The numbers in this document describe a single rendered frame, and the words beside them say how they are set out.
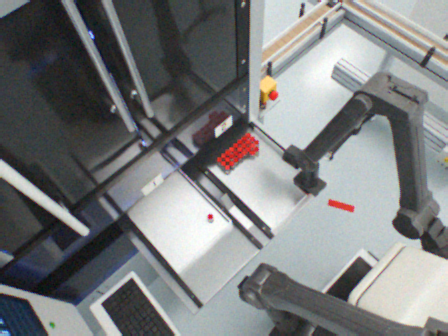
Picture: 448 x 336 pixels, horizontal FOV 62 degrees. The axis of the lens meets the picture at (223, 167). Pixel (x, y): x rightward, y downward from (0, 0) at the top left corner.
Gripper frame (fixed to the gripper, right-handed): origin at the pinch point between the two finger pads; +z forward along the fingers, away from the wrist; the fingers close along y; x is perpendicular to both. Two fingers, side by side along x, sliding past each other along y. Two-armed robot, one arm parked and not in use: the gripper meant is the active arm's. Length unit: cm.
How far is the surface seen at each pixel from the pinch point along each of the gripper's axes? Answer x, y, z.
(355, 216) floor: -47, 1, 92
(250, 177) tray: 9.5, 21.1, -0.5
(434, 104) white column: -142, 11, 81
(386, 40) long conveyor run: -83, 25, -3
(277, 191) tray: 6.4, 10.0, 1.4
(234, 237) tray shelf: 30.5, 8.7, 1.9
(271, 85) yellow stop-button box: -19.4, 35.6, -18.2
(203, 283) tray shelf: 49.4, 4.7, 2.7
